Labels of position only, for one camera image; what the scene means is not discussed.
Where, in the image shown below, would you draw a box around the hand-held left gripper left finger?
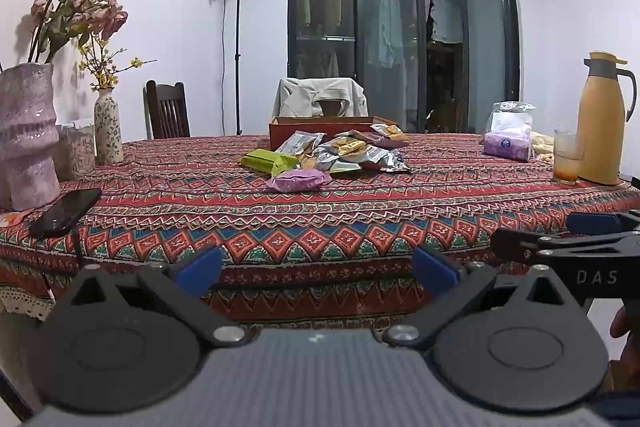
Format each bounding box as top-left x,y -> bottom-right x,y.
59,246 -> 253,350

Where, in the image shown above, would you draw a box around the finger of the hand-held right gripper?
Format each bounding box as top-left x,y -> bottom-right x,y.
567,209 -> 640,235
490,228 -> 640,264

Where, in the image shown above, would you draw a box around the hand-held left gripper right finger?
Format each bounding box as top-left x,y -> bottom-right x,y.
382,246 -> 576,350

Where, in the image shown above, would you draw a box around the green snack packet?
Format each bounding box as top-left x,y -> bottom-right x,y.
240,148 -> 301,175

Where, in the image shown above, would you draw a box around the purple snack packet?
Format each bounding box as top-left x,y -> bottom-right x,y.
265,169 -> 332,192

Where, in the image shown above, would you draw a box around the pile of snack packets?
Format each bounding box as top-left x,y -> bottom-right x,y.
275,124 -> 413,175

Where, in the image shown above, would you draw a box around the orange cardboard box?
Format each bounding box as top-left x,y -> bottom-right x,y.
268,116 -> 397,152

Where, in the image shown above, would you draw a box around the person's right hand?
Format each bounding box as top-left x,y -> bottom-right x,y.
607,307 -> 640,390

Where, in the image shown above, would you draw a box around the drinking glass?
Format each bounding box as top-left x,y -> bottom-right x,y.
552,128 -> 586,184

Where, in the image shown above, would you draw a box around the bagged bread rolls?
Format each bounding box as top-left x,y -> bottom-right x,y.
530,132 -> 556,164

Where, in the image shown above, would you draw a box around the yellow thermos jug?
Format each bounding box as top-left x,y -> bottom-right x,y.
577,52 -> 638,186

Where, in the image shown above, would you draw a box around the purple tissue pack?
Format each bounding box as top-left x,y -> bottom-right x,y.
482,130 -> 533,162

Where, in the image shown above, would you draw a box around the clear plastic bag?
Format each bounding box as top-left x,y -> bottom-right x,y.
487,101 -> 536,135

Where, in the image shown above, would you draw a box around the black smartphone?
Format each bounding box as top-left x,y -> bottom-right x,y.
28,188 -> 103,238

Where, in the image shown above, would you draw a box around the dark wooden chair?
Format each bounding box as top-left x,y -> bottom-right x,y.
143,80 -> 191,140

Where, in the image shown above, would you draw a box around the glass jar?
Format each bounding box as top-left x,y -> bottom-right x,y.
52,127 -> 97,182

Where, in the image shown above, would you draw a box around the small patterned vase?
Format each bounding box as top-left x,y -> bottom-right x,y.
94,89 -> 124,165

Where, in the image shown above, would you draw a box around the jacket-draped wooden chair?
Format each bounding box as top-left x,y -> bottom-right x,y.
317,99 -> 351,118

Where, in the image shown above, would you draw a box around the beige jacket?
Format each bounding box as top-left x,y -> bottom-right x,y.
272,78 -> 370,118

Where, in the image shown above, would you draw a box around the yellow flower sprigs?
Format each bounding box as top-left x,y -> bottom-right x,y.
77,34 -> 157,92

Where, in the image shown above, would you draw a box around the large grey ceramic vase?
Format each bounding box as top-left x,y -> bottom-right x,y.
0,63 -> 62,212

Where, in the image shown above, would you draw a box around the hanging white garment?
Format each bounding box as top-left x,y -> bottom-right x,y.
430,0 -> 464,44

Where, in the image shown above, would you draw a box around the hanging pale blue shirt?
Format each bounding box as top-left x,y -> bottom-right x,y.
377,0 -> 405,68

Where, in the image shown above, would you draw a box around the black-framed sliding glass door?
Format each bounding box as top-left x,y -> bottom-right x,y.
287,0 -> 523,135

